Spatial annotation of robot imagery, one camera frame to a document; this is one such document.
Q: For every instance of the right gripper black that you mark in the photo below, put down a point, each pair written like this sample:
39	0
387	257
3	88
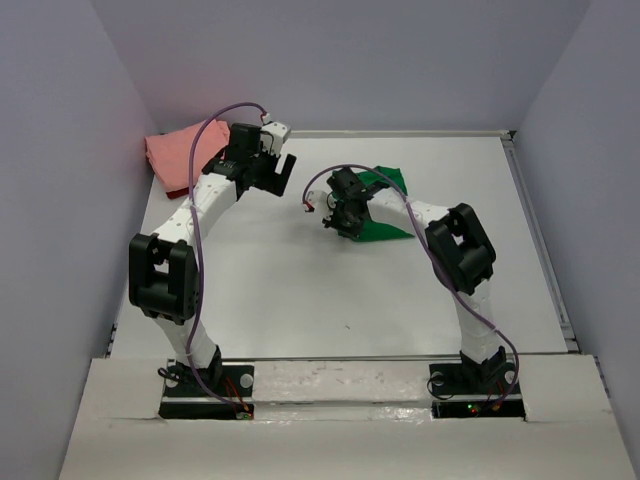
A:
352	232

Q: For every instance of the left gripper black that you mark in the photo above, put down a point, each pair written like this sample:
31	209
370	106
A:
275	183

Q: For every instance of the green t shirt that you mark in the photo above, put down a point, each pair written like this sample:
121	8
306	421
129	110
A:
373	231

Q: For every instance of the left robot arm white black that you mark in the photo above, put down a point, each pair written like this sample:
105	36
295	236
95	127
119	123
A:
166	267

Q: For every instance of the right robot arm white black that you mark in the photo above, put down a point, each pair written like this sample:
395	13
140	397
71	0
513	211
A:
462	258

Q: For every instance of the dark red folded t shirt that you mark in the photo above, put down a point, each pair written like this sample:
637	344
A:
175	194

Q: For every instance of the pink folded t shirt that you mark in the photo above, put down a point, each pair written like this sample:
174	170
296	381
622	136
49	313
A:
168	154

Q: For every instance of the white cardboard front cover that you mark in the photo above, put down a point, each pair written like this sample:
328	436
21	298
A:
348	420

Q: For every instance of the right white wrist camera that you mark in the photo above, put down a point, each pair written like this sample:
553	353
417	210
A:
320	202

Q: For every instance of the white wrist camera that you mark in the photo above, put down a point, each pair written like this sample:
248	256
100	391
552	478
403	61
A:
273	135
320	202

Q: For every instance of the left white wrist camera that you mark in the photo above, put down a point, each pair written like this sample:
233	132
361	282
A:
273	135

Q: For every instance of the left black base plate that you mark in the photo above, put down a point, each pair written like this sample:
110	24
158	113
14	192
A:
183	398

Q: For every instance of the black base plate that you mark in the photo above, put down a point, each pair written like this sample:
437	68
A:
183	398
453	397

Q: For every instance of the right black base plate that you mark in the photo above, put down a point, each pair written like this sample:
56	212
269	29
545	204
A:
453	397

